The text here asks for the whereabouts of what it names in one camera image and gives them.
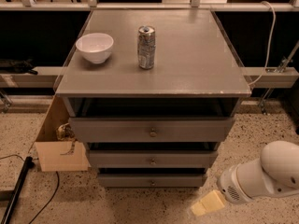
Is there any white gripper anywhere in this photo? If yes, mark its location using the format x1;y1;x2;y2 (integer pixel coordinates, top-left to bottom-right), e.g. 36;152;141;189
191;165;252;217

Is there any grey bottom drawer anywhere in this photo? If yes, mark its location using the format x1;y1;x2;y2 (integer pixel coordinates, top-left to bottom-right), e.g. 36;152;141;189
98;174;206;188

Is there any grey drawer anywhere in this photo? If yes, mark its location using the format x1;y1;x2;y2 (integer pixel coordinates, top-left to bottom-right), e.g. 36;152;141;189
87;150;218;168
69;118;235;143
98;174;206;188

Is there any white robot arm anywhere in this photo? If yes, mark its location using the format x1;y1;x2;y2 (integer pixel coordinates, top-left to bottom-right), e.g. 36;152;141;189
190;141;299;217

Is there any grey drawer cabinet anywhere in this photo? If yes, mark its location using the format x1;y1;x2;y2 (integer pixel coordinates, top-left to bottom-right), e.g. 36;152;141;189
56;9;250;175

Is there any grey middle drawer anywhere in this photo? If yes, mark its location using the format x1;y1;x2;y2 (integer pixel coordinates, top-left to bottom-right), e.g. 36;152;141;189
87;150;218;168

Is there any grey top drawer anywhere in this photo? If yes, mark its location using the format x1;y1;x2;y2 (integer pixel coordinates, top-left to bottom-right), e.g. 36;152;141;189
69;118;235;143

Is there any open cardboard box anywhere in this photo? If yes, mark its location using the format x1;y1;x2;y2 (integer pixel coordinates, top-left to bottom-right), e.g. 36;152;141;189
35;96;90;172

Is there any crumpled item in box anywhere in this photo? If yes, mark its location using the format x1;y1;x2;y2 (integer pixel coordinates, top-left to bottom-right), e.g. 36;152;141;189
56;123;75;141

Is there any silver drink can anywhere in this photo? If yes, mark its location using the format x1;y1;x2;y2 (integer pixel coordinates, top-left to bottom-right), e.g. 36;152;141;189
137;25;156;69

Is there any black floor pole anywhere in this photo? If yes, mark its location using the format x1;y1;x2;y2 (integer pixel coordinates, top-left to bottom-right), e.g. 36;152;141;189
0;156;35;224

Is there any white ceramic bowl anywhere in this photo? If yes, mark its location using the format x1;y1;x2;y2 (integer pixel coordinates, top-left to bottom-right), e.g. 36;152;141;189
76;33;114;63

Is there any metal frame rail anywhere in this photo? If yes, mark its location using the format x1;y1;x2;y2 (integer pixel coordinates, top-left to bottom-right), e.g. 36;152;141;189
0;66;299;88

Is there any metal clamp bracket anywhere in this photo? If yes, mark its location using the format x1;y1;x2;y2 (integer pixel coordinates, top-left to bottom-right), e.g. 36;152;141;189
258;40;299;115

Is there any black floor cable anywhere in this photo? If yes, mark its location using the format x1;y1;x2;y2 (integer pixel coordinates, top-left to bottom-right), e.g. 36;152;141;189
0;153;61;224

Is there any white hanging cable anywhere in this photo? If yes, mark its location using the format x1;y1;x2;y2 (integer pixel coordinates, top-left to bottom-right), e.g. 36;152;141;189
248;0;278;87

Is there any black object on rail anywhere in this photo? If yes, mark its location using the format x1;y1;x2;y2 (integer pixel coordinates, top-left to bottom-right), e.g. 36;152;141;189
0;59;38;75

